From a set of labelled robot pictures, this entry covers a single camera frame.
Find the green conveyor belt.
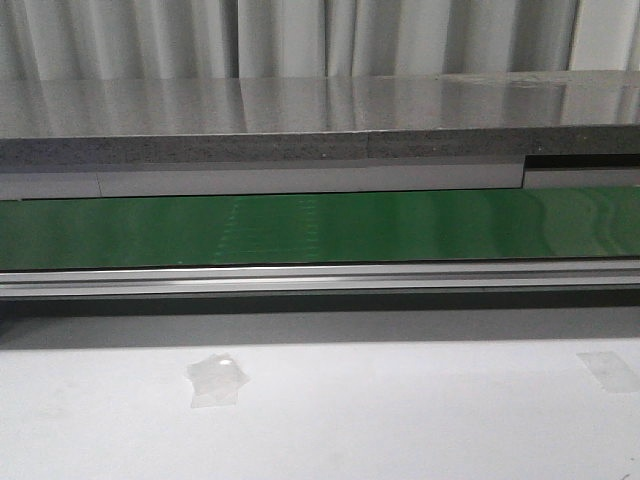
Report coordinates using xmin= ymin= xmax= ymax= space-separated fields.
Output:
xmin=1 ymin=187 xmax=639 ymax=271

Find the clear tape patch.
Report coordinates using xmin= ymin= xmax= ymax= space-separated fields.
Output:
xmin=577 ymin=352 xmax=639 ymax=394
xmin=186 ymin=354 xmax=250 ymax=408

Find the aluminium conveyor front rail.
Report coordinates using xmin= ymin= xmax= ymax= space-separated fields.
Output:
xmin=1 ymin=259 xmax=639 ymax=299

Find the clear tape patch right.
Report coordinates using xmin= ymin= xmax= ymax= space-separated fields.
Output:
xmin=577 ymin=352 xmax=639 ymax=394

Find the clear tape patch left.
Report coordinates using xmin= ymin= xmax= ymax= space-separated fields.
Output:
xmin=186 ymin=354 xmax=250 ymax=408

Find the grey rear conveyor rail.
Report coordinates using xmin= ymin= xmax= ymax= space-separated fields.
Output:
xmin=1 ymin=154 xmax=639 ymax=200

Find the white curtain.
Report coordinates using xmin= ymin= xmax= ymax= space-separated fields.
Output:
xmin=1 ymin=1 xmax=639 ymax=80

